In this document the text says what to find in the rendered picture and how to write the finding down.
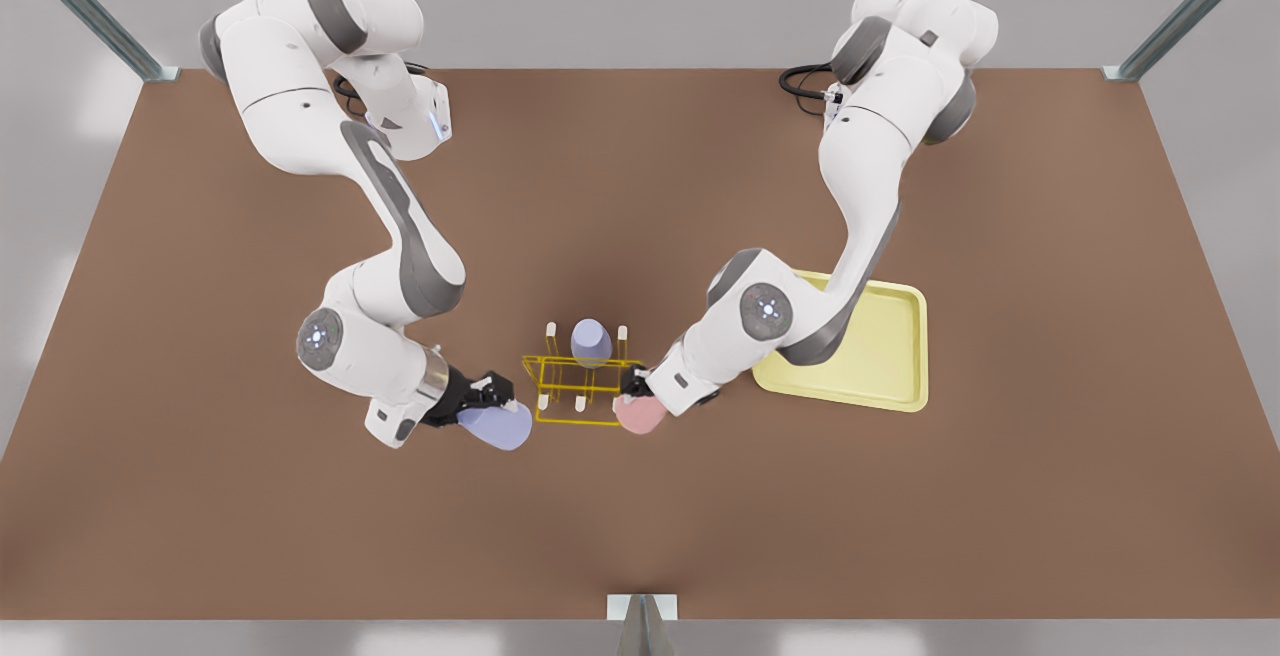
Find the pink cup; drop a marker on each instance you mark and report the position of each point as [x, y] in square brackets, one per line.
[638, 415]

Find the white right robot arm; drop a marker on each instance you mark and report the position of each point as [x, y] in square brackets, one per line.
[300, 66]

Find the lavender cup with wide rim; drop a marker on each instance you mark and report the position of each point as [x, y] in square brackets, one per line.
[497, 426]

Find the pale yellow tray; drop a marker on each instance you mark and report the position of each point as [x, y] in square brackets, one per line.
[880, 356]

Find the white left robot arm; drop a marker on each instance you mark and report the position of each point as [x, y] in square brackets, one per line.
[880, 136]

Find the lavender cup upside down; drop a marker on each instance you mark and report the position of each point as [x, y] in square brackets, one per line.
[590, 341]

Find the silver frame post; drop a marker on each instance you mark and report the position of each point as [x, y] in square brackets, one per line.
[1190, 11]
[640, 626]
[90, 11]

